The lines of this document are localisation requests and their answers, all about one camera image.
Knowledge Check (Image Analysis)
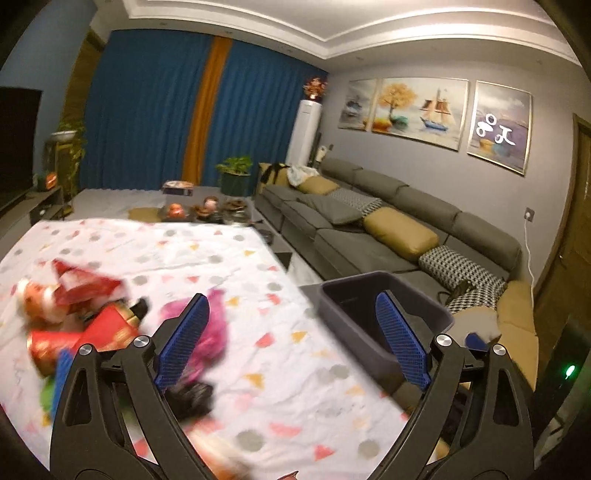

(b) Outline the white standing air conditioner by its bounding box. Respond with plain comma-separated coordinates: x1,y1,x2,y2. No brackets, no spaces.
288,99,322,168

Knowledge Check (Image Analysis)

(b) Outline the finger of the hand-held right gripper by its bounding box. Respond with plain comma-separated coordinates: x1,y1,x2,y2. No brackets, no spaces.
464,331,491,355

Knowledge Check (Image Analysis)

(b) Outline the dark television cabinet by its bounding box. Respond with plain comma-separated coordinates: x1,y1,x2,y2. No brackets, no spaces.
0,185,65,241

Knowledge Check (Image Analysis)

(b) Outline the mustard seat cushion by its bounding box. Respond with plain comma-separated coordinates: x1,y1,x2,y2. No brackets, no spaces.
496,281,539,389

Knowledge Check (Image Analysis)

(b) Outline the black plastic bag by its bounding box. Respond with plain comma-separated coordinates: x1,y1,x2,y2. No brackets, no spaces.
165,382,216,422

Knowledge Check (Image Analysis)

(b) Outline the small mustard cushion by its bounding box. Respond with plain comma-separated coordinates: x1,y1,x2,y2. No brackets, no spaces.
296,175,340,195

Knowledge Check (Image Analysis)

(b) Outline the small houndstooth cushion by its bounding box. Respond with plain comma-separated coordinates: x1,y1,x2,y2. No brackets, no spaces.
329,187,384,217

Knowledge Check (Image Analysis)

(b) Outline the orange curtain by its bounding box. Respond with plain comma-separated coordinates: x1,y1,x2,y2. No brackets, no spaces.
182,36,232,185

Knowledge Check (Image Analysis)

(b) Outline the framed purple painting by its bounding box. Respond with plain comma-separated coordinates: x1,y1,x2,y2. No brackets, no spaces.
466,80,533,175

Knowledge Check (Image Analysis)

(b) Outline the small framed seascape painting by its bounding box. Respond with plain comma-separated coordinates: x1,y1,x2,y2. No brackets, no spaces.
338,78,378,131

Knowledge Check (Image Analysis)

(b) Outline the white cable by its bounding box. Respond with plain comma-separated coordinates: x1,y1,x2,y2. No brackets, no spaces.
523,219,539,283

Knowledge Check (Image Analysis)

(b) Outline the blue curtain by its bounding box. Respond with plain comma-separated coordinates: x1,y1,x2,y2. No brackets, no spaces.
215,39,329,188
81,30,218,192

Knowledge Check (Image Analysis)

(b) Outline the red snack packet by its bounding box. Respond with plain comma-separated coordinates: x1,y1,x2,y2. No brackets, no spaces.
50,258,128,306

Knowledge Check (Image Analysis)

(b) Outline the large houndstooth cushion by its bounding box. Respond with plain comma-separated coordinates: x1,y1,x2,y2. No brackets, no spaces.
419,244,507,315

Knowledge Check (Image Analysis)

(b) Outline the black television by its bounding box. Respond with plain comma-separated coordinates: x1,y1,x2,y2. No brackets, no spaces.
0,86,43,213

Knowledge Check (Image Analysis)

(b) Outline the trailing plant in white bowl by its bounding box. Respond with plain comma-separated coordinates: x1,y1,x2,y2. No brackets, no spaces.
50,121,88,195

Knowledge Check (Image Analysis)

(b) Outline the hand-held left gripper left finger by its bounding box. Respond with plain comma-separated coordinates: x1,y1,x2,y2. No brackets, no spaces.
50,293,218,477

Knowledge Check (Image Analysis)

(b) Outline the grey sectional sofa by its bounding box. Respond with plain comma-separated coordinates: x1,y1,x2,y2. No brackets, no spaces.
255,158,541,388

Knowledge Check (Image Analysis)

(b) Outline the grey plastic bin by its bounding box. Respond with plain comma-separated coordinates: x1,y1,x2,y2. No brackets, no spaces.
318,271,456,393

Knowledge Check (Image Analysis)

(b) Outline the wide framed sailboat painting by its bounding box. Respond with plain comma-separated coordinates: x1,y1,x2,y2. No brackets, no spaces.
372,78,469,152

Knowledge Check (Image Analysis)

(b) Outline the red paper carton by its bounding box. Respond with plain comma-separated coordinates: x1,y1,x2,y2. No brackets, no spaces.
27,305,140,376

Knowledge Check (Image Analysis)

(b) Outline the potted plant in green pot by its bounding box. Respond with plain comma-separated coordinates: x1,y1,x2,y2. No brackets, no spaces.
216,156,254,197

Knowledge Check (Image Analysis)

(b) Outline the red patterned paper cup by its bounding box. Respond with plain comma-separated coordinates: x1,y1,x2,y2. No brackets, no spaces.
17,279,66,325

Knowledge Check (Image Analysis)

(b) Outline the large mustard cushion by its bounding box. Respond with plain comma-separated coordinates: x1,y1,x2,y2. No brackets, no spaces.
363,207,439,261

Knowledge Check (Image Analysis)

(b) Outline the dark coffee table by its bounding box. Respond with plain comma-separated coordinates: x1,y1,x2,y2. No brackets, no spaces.
157,184,296,278

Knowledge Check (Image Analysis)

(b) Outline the red flower decoration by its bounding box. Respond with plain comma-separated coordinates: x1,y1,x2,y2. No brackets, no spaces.
302,78,328,101

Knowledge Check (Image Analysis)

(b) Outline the wooden plant stand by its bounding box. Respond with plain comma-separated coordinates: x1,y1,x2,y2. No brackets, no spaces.
44,138,81,217

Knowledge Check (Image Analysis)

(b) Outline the blue packet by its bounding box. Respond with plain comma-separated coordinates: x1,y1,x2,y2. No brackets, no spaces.
54,351,75,416

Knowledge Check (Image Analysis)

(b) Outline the printed white tablecloth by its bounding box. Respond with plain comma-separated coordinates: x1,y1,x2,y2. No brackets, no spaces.
0,218,444,480

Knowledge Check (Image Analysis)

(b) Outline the brown wooden wall panel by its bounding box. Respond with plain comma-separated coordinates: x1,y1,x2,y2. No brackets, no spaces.
62,30,105,126

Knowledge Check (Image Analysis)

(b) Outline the white cloth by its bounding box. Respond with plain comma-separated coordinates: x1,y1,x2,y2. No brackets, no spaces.
287,165,319,186

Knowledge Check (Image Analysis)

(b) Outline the grey pillow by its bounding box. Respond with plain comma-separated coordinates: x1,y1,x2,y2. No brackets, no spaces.
298,194,363,226

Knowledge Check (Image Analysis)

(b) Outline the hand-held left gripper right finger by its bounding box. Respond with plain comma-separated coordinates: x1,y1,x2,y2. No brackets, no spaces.
365,292,536,478

